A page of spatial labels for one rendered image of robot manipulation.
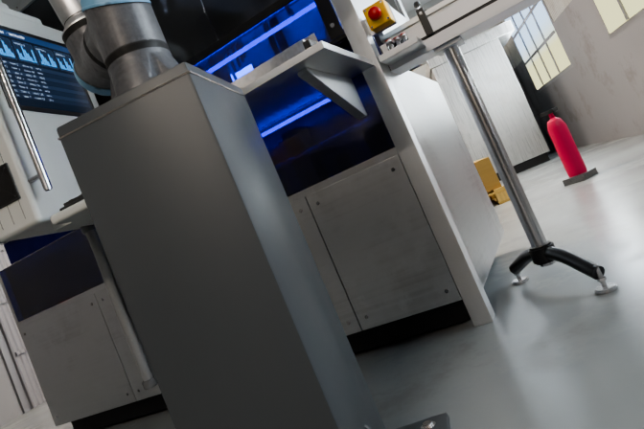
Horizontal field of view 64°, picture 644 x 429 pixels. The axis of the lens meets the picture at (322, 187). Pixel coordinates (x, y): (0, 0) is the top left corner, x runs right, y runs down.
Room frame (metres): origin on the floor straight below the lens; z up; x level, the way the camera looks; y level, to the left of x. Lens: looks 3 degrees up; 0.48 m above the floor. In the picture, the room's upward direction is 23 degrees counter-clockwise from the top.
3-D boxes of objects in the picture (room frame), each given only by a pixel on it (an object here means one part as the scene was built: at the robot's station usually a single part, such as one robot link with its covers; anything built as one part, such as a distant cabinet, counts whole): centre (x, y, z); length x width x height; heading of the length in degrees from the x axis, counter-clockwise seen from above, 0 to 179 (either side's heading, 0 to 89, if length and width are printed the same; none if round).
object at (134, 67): (0.91, 0.21, 0.84); 0.15 x 0.15 x 0.10
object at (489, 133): (1.65, -0.56, 0.46); 0.09 x 0.09 x 0.77; 66
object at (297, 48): (1.47, -0.05, 0.90); 0.34 x 0.26 x 0.04; 156
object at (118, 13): (0.92, 0.22, 0.96); 0.13 x 0.12 x 0.14; 37
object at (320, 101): (2.00, 0.65, 0.73); 1.98 x 0.01 x 0.25; 66
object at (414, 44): (1.61, -0.41, 0.87); 0.14 x 0.13 x 0.02; 156
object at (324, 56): (1.58, 0.08, 0.87); 0.70 x 0.48 x 0.02; 66
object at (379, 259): (2.45, 0.43, 0.44); 2.06 x 1.00 x 0.88; 66
